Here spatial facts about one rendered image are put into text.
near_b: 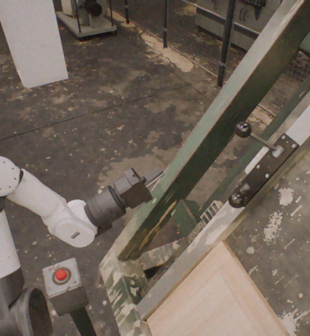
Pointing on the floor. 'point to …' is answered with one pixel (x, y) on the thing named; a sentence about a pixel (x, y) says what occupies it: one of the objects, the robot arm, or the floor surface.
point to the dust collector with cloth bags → (86, 17)
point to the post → (82, 322)
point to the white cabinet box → (33, 40)
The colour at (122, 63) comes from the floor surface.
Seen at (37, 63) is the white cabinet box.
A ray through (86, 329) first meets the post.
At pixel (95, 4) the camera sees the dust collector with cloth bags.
